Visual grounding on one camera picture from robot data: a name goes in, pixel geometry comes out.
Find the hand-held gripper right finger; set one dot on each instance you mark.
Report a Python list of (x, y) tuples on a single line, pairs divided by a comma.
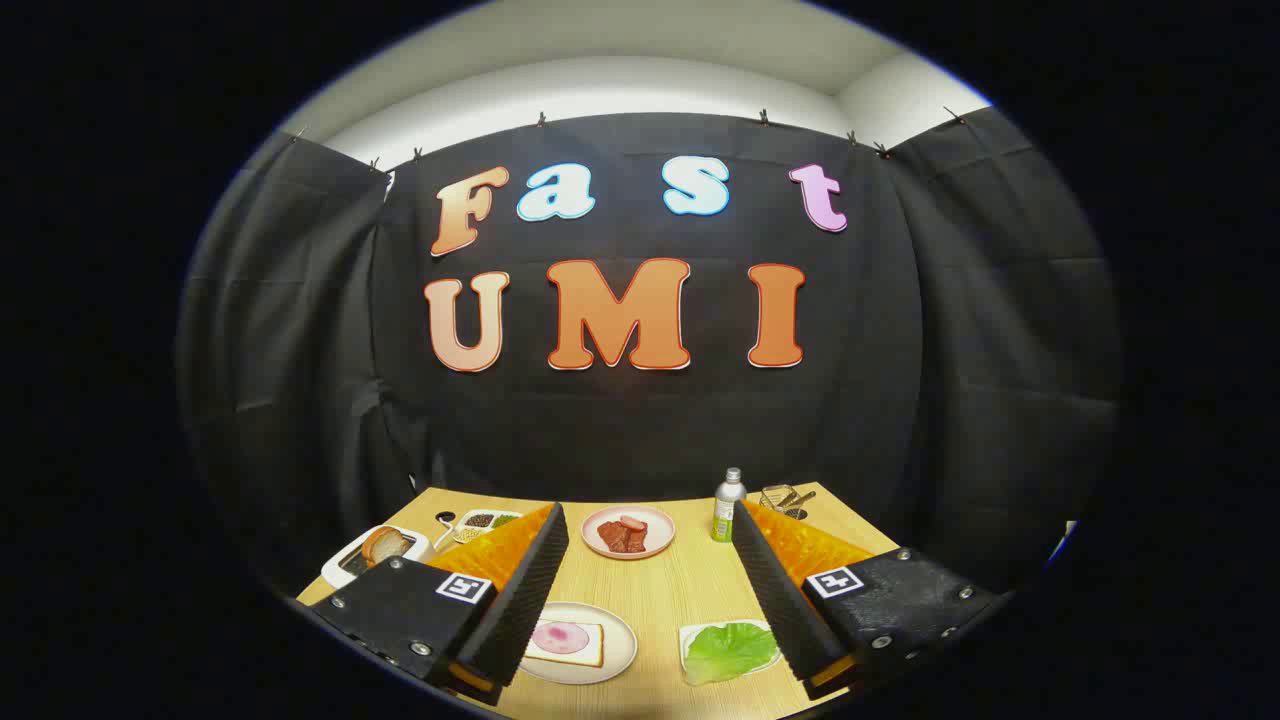
[(785, 600)]

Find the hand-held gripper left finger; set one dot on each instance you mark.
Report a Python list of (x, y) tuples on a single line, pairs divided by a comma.
[(520, 590)]

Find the green lettuce leaf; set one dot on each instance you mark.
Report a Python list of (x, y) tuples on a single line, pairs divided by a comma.
[(730, 652)]

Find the plain toast bread slice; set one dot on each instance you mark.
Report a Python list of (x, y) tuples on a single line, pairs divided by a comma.
[(385, 545)]

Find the white divided bean dish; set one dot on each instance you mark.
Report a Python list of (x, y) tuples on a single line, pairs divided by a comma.
[(468, 535)]

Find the bread slice under ham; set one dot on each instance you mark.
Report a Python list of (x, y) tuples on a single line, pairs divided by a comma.
[(590, 655)]

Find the small white square plate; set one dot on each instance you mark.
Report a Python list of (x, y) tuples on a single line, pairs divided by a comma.
[(688, 634)]

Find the brown meat slices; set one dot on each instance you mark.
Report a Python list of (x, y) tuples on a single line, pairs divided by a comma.
[(615, 540)]

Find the round grey plate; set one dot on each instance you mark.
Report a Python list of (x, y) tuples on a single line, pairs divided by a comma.
[(620, 640)]

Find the silver bottle with green label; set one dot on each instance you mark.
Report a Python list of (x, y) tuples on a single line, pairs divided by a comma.
[(728, 500)]

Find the red sausage slice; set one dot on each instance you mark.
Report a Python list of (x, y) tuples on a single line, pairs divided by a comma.
[(634, 523)]

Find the pink plate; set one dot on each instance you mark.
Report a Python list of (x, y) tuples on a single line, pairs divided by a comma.
[(663, 531)]

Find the white toaster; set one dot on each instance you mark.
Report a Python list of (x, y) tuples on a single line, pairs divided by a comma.
[(336, 570)]

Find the black backdrop cloth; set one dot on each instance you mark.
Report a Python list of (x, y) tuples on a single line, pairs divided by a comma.
[(650, 430)]

